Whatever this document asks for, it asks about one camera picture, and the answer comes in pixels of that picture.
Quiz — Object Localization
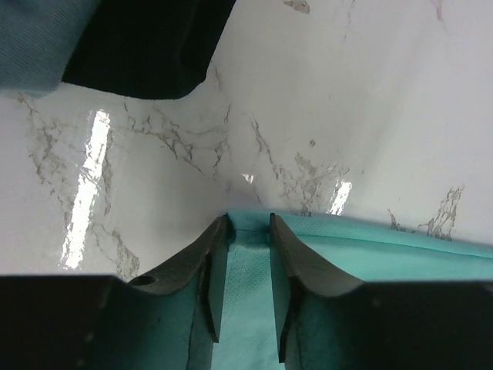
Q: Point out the grey blue folded t shirt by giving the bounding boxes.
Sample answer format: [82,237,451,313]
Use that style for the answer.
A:
[1,1,99,96]

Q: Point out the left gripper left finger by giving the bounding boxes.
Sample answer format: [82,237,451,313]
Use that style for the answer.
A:
[129,215,231,343]

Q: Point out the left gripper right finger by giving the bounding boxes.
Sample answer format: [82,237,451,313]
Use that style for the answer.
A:
[269,213,364,362]

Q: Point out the teal t shirt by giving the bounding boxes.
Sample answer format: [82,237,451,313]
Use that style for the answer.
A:
[191,212,492,369]

